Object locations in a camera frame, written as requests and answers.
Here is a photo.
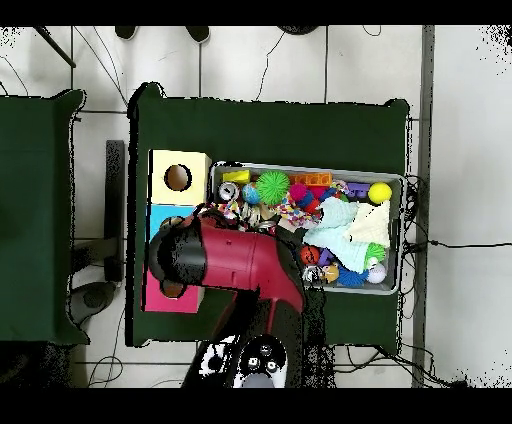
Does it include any yellow ball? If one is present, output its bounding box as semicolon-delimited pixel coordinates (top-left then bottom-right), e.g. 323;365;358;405
367;181;394;205

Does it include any blue spiky ball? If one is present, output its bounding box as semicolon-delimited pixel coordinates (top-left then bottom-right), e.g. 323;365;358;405
337;265;369;288

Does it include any large green fuzzy ball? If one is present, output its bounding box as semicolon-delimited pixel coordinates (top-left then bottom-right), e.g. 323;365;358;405
364;242;387;268

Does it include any orange plastic brick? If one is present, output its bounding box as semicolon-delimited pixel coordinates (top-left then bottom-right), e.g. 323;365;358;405
288;172;334;187

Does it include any small orange basketball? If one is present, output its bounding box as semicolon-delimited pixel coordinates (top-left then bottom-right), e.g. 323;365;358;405
299;244;321;266

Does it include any black rod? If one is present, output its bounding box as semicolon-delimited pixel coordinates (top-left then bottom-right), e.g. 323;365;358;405
33;25;77;69

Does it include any green fuzzy ball with eyes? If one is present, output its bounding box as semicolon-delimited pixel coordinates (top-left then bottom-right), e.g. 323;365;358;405
255;170;291;207

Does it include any black panel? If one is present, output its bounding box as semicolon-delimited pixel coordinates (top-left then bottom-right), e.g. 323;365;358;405
104;139;126;283

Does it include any cream cloth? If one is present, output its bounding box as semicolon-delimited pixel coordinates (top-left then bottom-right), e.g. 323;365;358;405
344;199;392;249

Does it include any dark round disc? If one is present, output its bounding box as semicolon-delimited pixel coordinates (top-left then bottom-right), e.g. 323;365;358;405
277;25;321;36

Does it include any shallow mesh bin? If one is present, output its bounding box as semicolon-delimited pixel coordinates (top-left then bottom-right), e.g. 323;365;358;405
207;160;407;296

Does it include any white baseball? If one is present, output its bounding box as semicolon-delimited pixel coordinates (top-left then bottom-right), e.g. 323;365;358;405
366;262;388;285

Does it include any mint green cloth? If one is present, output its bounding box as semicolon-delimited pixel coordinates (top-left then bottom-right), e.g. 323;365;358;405
302;196;371;275

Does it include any crushed can with silver end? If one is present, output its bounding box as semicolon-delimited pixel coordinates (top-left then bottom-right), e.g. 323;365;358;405
217;181;241;203

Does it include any wooden box with three holes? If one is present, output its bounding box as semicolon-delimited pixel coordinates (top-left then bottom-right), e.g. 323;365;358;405
141;148;212;314

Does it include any black cable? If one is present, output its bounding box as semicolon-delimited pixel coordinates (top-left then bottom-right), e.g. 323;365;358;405
403;238;512;250

